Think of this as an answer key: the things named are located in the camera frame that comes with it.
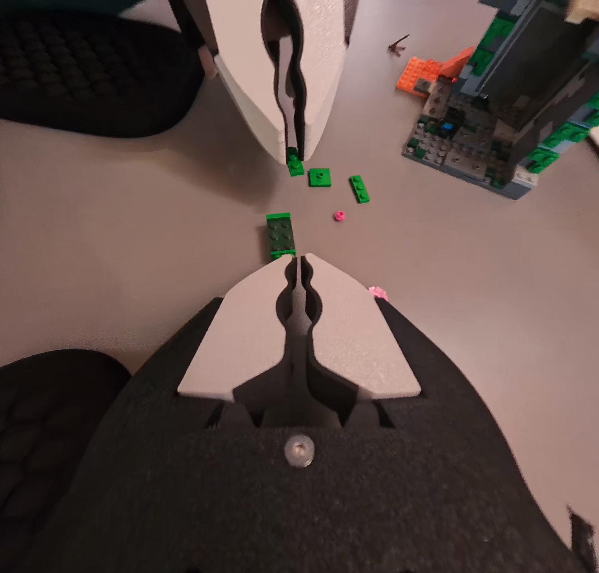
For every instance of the green toy brick assembly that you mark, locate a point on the green toy brick assembly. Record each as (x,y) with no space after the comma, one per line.
(280,236)

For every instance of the green square toy plate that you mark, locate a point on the green square toy plate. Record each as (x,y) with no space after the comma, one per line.
(316,181)

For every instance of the toy brick building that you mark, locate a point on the toy brick building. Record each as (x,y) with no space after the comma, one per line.
(468,128)

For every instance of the grey desk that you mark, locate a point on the grey desk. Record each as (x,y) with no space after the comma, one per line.
(140,231)

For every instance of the black textured wrist rest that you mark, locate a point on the black textured wrist rest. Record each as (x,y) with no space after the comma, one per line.
(93,67)
(42,442)

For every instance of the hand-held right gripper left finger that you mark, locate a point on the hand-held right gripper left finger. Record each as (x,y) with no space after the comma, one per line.
(243,339)

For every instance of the small green toy brick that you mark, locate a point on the small green toy brick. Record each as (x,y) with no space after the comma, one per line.
(295,167)

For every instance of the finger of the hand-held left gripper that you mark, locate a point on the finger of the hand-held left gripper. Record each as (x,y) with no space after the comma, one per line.
(323,44)
(234,44)

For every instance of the narrow green toy plate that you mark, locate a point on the narrow green toy plate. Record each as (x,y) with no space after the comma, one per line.
(359,189)

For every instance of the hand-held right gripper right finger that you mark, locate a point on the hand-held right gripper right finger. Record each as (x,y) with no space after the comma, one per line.
(355,343)

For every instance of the small brown toy bush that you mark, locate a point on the small brown toy bush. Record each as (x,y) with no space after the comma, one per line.
(397,46)

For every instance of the pink toy flower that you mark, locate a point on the pink toy flower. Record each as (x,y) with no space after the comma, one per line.
(378,293)

